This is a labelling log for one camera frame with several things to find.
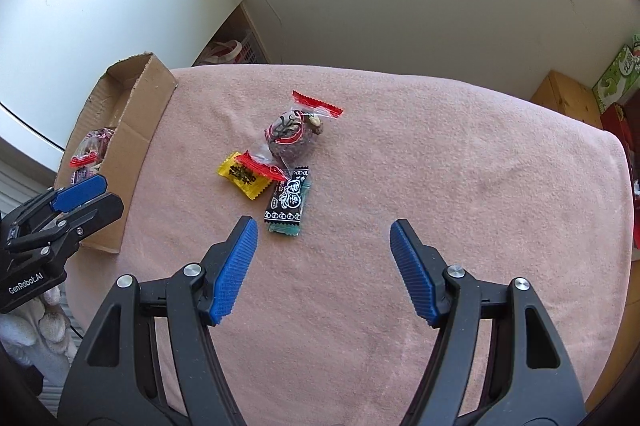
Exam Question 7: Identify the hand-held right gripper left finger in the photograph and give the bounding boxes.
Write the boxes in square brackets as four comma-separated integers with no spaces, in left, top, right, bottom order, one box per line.
[57,215,259,426]

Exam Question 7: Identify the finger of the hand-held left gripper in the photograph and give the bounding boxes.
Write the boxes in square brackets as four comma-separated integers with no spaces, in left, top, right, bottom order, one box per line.
[9,174,109,238]
[59,193,125,253]

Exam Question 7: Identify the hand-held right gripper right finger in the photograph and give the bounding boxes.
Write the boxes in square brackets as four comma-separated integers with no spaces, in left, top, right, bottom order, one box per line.
[389,218,586,426]

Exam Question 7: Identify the cardboard box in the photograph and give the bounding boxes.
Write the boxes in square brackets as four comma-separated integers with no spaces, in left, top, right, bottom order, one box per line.
[54,52,179,255]

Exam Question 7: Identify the person's left hand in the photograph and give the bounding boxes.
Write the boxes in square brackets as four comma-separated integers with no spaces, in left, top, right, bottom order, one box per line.
[0,283,81,389]

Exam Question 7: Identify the teal candy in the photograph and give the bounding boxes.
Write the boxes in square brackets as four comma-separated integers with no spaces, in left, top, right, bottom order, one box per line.
[267,171,315,238]

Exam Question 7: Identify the black candy packet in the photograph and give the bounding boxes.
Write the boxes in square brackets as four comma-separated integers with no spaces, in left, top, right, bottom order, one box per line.
[262,166,311,226]

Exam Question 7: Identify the yellow candy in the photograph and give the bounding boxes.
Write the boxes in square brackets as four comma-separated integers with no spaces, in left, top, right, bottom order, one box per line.
[216,151,274,203]

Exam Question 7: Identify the clear date packet with walnut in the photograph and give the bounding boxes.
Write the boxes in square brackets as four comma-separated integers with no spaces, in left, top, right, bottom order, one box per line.
[234,90,345,183]

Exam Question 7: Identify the white cabinet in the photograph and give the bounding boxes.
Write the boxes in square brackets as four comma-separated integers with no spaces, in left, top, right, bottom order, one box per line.
[0,0,274,172]

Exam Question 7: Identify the white plastic basket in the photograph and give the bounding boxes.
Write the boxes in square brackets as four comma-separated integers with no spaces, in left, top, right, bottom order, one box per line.
[225,26,269,65]

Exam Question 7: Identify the wooden cabinet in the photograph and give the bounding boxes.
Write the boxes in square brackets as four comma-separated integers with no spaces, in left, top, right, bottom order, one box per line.
[530,70,604,130]

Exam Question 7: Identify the red box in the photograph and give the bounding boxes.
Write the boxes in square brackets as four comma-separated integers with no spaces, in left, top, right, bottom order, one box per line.
[600,103,640,252]

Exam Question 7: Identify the green carton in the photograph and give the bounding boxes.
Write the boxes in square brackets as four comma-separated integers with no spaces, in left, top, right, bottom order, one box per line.
[592,35,640,114]

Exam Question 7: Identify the white bag red handles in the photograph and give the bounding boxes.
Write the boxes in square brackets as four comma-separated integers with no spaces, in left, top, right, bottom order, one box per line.
[197,38,246,67]

